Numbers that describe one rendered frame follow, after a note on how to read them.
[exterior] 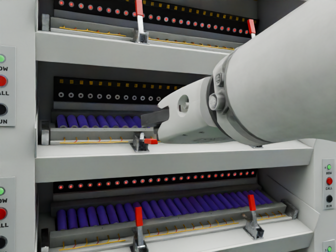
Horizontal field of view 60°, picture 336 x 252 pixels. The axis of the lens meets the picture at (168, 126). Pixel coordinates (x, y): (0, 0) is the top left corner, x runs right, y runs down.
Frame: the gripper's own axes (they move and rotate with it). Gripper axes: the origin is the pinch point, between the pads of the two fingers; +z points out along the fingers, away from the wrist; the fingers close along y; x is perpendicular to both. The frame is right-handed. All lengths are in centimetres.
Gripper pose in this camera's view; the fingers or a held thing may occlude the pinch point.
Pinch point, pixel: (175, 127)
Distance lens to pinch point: 40.0
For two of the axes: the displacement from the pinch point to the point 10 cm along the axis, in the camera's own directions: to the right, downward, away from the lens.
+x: -0.6, -9.9, 1.6
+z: -3.8, 1.7, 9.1
